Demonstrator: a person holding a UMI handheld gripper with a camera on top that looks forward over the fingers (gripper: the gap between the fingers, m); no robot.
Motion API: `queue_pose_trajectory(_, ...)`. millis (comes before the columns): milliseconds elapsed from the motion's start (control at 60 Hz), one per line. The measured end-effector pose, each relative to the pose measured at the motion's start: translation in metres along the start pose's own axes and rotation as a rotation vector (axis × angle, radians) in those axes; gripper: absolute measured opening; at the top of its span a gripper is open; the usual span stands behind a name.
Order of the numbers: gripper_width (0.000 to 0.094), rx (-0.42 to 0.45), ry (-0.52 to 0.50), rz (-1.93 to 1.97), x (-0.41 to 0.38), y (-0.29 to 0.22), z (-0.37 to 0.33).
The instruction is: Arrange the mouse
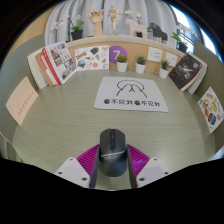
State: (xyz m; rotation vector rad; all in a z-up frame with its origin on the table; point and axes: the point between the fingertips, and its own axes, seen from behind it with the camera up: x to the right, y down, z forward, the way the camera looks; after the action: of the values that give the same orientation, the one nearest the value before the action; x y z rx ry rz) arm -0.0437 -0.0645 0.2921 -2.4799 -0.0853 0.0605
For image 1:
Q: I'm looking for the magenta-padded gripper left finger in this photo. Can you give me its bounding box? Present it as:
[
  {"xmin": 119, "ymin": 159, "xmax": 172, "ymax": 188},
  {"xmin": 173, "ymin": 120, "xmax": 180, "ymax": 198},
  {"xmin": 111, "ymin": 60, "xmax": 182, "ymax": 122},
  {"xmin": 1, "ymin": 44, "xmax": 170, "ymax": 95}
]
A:
[{"xmin": 54, "ymin": 143, "xmax": 101, "ymax": 190}]

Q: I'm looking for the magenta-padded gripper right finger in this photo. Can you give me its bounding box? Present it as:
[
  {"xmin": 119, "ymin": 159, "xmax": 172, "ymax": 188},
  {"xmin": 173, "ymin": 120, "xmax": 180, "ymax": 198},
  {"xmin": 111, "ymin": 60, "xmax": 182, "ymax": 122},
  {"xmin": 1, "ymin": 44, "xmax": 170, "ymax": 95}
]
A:
[{"xmin": 126, "ymin": 143, "xmax": 170, "ymax": 190}]

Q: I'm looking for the black computer mouse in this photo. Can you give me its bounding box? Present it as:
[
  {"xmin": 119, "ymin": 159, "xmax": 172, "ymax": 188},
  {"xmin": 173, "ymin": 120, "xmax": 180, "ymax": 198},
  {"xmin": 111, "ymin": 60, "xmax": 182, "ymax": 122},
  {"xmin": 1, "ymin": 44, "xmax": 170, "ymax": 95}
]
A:
[{"xmin": 98, "ymin": 128, "xmax": 128, "ymax": 178}]

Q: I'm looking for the white printed mouse pad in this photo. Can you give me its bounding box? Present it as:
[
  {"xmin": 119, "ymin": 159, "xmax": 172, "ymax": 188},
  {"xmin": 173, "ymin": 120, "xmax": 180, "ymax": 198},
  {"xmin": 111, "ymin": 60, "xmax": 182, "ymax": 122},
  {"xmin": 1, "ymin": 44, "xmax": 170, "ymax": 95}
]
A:
[{"xmin": 93, "ymin": 76, "xmax": 169, "ymax": 113}]

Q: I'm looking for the pale pink card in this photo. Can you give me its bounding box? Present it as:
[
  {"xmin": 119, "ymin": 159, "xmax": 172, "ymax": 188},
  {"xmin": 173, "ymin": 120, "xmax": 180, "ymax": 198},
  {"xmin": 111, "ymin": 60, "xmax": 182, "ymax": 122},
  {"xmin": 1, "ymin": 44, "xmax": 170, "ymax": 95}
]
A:
[{"xmin": 5, "ymin": 76, "xmax": 40, "ymax": 126}]

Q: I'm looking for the colourful food sticker sheet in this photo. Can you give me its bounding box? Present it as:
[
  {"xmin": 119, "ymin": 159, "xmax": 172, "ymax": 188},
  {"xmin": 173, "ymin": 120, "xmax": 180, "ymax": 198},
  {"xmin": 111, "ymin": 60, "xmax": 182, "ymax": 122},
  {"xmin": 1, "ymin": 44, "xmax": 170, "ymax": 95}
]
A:
[{"xmin": 197, "ymin": 86, "xmax": 224, "ymax": 134}]

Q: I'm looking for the small potted succulent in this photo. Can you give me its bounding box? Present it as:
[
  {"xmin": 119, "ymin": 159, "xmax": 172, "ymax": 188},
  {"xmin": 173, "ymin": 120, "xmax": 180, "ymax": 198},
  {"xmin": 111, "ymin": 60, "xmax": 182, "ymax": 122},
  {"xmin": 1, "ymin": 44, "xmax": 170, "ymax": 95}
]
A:
[
  {"xmin": 116, "ymin": 54, "xmax": 129, "ymax": 73},
  {"xmin": 158, "ymin": 59, "xmax": 171, "ymax": 80},
  {"xmin": 135, "ymin": 55, "xmax": 147, "ymax": 75}
]

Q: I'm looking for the black cover book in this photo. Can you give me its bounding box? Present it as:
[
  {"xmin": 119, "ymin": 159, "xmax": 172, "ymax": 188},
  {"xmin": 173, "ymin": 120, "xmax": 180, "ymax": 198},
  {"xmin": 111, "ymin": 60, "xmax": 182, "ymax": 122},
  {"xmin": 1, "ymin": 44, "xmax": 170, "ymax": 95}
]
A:
[{"xmin": 168, "ymin": 53, "xmax": 203, "ymax": 92}]

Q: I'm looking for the brown book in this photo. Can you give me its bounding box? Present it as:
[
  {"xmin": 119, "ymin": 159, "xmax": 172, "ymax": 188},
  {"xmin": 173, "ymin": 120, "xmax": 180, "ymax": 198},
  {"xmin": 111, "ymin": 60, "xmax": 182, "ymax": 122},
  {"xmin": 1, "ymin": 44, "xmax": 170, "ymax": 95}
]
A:
[{"xmin": 34, "ymin": 49, "xmax": 56, "ymax": 88}]

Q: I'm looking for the white book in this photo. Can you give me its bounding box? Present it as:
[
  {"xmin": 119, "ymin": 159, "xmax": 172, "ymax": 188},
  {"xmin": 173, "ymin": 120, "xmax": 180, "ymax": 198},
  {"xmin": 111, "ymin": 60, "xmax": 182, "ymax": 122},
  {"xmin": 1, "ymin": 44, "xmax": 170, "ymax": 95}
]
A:
[{"xmin": 27, "ymin": 48, "xmax": 49, "ymax": 90}]

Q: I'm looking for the red-edged photo magazine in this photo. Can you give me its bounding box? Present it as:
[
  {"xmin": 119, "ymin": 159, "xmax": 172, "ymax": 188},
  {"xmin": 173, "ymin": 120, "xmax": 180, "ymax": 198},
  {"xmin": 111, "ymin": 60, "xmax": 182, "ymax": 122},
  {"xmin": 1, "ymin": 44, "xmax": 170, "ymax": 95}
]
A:
[{"xmin": 41, "ymin": 40, "xmax": 78, "ymax": 86}]

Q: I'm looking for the white sticker sheet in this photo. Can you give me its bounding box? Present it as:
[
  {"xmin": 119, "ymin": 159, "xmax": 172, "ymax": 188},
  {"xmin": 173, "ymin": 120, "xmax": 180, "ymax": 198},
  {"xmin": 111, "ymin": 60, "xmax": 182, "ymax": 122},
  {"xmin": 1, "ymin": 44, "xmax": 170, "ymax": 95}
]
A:
[{"xmin": 73, "ymin": 45, "xmax": 110, "ymax": 72}]

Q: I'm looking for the green desk partition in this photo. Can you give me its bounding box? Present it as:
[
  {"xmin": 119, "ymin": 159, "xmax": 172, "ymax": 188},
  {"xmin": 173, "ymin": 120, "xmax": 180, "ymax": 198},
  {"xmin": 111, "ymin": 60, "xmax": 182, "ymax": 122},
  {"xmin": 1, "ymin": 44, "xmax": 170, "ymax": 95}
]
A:
[
  {"xmin": 193, "ymin": 41, "xmax": 224, "ymax": 153},
  {"xmin": 0, "ymin": 33, "xmax": 46, "ymax": 144}
]

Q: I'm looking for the purple round number sticker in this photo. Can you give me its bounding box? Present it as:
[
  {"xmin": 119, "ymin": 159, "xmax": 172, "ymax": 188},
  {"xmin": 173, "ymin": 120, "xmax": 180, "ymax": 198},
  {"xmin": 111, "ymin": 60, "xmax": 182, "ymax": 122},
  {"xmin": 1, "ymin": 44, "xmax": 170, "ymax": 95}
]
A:
[{"xmin": 108, "ymin": 45, "xmax": 128, "ymax": 65}]

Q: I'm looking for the wooden back shelf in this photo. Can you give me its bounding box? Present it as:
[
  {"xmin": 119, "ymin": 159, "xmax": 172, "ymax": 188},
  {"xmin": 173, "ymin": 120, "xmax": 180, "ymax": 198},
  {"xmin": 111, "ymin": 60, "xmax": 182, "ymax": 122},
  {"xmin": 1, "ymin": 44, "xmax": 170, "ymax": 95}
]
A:
[{"xmin": 64, "ymin": 34, "xmax": 188, "ymax": 74}]

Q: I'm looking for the white orchid by window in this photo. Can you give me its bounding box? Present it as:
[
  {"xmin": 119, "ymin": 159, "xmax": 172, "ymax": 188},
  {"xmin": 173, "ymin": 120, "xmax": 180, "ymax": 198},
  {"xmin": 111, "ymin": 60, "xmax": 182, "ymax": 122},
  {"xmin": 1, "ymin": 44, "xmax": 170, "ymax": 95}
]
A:
[{"xmin": 171, "ymin": 24, "xmax": 201, "ymax": 54}]

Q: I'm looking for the white orchid in black pot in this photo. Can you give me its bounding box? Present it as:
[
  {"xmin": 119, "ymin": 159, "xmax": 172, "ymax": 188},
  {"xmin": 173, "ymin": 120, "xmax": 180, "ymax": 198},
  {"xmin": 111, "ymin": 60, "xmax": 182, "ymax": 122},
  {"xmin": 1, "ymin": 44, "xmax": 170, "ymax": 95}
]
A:
[{"xmin": 49, "ymin": 13, "xmax": 85, "ymax": 42}]

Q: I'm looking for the black wooden horse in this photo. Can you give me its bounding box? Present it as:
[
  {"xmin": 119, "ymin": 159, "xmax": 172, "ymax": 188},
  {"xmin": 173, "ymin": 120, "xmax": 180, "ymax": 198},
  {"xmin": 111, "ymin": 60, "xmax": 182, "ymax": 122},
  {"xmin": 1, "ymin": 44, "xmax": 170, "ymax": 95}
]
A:
[{"xmin": 148, "ymin": 22, "xmax": 169, "ymax": 44}]

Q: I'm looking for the pink wooden horse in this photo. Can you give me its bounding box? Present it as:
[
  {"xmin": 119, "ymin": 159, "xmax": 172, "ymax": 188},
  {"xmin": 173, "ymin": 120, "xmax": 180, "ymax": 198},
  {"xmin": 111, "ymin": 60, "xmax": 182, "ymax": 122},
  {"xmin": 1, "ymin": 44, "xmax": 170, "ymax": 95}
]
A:
[{"xmin": 124, "ymin": 18, "xmax": 149, "ymax": 39}]

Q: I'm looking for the window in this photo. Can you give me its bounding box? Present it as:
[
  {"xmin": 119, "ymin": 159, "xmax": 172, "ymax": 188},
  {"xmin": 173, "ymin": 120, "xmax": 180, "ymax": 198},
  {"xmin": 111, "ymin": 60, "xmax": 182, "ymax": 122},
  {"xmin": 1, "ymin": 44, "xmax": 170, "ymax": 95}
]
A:
[{"xmin": 169, "ymin": 6, "xmax": 218, "ymax": 64}]

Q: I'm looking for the wooden mannequin figure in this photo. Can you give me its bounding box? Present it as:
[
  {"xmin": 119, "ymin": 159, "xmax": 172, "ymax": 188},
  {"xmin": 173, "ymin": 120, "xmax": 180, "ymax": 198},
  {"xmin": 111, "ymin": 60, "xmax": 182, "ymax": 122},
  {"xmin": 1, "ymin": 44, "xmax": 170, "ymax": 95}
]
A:
[{"xmin": 107, "ymin": 5, "xmax": 124, "ymax": 36}]

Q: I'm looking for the grey curtain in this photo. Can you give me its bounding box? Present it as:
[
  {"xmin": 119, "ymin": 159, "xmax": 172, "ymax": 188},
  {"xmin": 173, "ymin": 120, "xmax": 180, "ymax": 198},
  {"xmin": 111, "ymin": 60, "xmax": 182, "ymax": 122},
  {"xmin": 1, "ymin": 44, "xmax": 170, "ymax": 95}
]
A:
[{"xmin": 44, "ymin": 0, "xmax": 178, "ymax": 46}]

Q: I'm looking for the white wall socket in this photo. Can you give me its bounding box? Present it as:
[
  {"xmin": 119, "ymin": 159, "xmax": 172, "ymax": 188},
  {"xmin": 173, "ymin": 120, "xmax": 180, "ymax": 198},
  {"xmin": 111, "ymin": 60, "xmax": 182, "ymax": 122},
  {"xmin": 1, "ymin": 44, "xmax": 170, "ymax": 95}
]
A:
[
  {"xmin": 165, "ymin": 51, "xmax": 179, "ymax": 68},
  {"xmin": 147, "ymin": 46, "xmax": 164, "ymax": 63}
]

